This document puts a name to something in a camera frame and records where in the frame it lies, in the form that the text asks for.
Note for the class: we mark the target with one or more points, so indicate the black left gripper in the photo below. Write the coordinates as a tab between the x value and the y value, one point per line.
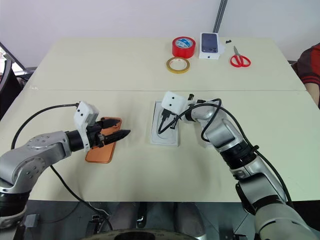
93	136

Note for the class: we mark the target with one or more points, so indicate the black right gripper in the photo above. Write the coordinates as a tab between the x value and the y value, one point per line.
167	114

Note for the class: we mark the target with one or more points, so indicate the orange phone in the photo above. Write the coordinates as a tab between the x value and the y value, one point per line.
100	155

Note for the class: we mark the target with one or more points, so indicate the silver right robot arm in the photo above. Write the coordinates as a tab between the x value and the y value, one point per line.
225	135

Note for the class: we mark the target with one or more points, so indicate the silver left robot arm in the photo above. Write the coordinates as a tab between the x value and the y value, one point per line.
30	155

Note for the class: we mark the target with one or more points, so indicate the person's bare forearm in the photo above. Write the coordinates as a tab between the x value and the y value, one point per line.
314	96

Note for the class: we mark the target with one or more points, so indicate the white phone box base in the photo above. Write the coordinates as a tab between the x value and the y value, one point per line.
153	137

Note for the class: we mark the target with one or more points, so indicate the white box with phone print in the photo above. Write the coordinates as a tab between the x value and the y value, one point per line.
209	43

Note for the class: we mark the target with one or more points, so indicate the small grey box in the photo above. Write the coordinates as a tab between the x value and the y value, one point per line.
31	220

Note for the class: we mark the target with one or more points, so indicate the yellow tape roll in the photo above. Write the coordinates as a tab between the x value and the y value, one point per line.
170	67

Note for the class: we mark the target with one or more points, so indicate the red tape roll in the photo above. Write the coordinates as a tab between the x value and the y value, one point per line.
183	51

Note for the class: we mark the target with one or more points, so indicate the small black clip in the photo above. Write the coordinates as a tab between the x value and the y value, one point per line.
228	41

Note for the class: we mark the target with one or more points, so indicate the black chair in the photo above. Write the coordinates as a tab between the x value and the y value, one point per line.
10	82

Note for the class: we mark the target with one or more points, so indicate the black striped pole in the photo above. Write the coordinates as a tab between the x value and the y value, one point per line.
220	15

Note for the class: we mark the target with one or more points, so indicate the person in red striped shirt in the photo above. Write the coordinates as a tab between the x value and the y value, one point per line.
311	65

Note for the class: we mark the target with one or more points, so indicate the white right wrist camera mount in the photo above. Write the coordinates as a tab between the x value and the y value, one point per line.
172	101

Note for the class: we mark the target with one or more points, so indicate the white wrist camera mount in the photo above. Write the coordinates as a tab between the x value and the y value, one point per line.
83	112
172	101

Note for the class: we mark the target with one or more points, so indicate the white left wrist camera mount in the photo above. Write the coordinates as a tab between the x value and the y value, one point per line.
83	112

